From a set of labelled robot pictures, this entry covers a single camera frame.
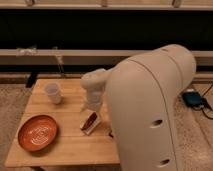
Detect dark blue power adapter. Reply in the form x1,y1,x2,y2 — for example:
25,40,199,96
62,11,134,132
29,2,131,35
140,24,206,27
182,91,202,107

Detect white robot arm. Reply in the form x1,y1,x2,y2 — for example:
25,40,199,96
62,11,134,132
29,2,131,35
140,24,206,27
81,44,196,171

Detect translucent plastic cup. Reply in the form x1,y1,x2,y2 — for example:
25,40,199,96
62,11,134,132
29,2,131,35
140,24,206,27
44,83,62,104

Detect black cable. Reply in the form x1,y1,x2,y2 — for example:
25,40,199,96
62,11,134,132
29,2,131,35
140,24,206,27
199,83,213,120

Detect wooden table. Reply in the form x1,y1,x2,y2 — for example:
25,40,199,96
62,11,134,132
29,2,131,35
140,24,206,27
5,79,119,167

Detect orange ceramic plate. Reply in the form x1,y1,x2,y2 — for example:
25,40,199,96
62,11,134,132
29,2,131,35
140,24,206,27
18,115,58,152

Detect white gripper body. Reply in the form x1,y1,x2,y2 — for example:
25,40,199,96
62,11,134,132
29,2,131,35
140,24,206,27
80,68,110,112

